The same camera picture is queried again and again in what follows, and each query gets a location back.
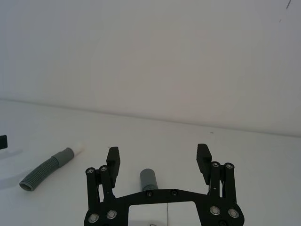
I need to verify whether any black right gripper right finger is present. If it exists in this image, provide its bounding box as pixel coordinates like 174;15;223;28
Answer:
195;144;237;204

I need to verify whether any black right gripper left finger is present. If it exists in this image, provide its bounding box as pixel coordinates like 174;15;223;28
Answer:
85;146;121;208

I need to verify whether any short grey corrugated hose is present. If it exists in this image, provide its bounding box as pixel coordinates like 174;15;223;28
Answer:
139;168;158;193

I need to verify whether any long grey corrugated hose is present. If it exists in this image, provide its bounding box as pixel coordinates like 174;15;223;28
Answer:
19;147;75;192

